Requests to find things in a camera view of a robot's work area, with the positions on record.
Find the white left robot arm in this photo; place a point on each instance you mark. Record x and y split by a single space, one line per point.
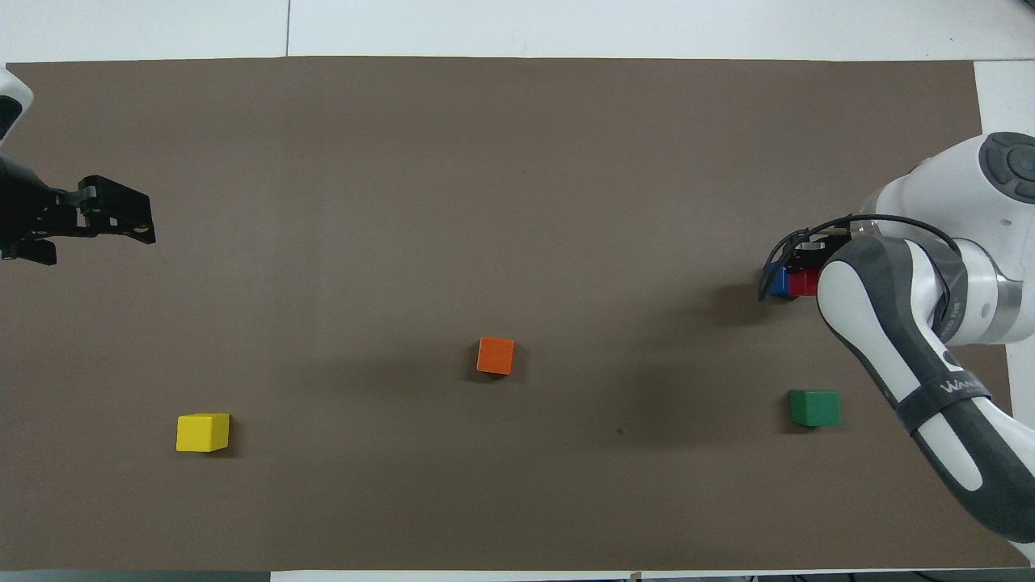
12 101

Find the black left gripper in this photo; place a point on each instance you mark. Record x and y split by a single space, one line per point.
28 206

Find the blue wooden block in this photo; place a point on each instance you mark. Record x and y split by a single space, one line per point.
778 284

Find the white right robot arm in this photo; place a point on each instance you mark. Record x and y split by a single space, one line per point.
914 323

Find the green wooden block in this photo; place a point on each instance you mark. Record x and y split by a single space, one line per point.
815 408

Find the yellow wooden block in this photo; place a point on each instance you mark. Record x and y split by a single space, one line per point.
202 432

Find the orange wooden block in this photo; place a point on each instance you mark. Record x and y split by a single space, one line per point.
495 356

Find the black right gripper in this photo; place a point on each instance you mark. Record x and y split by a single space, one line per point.
813 255

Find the brown table mat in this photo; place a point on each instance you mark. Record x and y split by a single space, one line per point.
517 202

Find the red wooden block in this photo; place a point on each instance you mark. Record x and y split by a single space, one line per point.
803 283

